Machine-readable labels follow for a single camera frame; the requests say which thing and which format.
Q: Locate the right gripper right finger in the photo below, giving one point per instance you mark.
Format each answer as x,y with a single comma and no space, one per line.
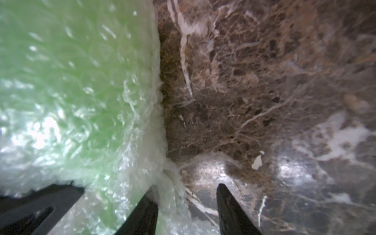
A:
232,218

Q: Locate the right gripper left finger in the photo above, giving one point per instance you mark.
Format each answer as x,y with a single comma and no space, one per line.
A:
143,219

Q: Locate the green wine glass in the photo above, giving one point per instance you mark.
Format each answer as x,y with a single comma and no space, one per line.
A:
79,80

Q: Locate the clear bubble wrap sheet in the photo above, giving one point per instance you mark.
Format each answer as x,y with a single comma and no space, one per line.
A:
146,164

